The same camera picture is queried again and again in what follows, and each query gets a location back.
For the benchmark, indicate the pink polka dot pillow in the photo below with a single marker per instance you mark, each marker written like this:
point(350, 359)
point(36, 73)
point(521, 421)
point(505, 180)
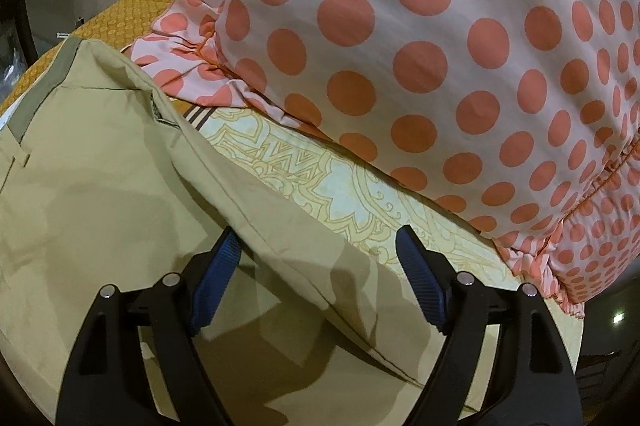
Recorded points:
point(519, 116)

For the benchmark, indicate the yellow orange patterned bedsheet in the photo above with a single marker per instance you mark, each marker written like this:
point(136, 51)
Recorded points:
point(340, 186)

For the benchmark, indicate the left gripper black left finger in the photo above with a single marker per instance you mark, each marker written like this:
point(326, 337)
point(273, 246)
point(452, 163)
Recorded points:
point(105, 382)

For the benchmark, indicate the beige khaki pants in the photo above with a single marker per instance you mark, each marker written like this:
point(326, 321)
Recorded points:
point(103, 181)

